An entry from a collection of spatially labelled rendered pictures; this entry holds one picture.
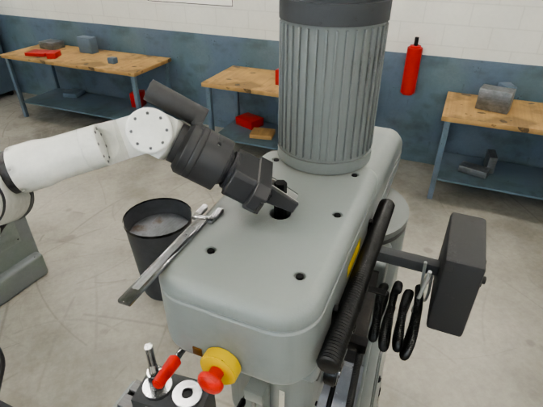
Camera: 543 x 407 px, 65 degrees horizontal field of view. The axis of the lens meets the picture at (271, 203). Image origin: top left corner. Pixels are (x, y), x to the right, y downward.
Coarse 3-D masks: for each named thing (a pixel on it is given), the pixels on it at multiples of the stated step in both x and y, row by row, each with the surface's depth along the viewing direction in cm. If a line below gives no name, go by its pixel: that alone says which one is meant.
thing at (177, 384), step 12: (144, 384) 131; (168, 384) 131; (180, 384) 131; (192, 384) 131; (144, 396) 129; (156, 396) 127; (168, 396) 129; (180, 396) 127; (192, 396) 127; (204, 396) 129
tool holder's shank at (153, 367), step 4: (148, 344) 121; (152, 344) 121; (144, 348) 120; (148, 348) 120; (152, 348) 121; (148, 352) 120; (152, 352) 121; (148, 356) 121; (152, 356) 122; (148, 360) 122; (152, 360) 123; (148, 364) 124; (152, 364) 123; (156, 364) 125; (148, 368) 125; (152, 368) 124; (156, 368) 125; (152, 372) 125; (156, 372) 126
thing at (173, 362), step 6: (180, 348) 72; (180, 354) 71; (168, 360) 70; (174, 360) 70; (162, 366) 69; (168, 366) 69; (174, 366) 69; (162, 372) 68; (168, 372) 68; (174, 372) 69; (156, 378) 67; (162, 378) 67; (168, 378) 68; (156, 384) 67; (162, 384) 67
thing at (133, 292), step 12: (204, 204) 75; (192, 216) 72; (204, 216) 71; (216, 216) 72; (192, 228) 69; (180, 240) 66; (168, 252) 64; (156, 264) 61; (168, 264) 62; (144, 276) 59; (156, 276) 60; (132, 288) 57; (144, 288) 58; (120, 300) 56; (132, 300) 56
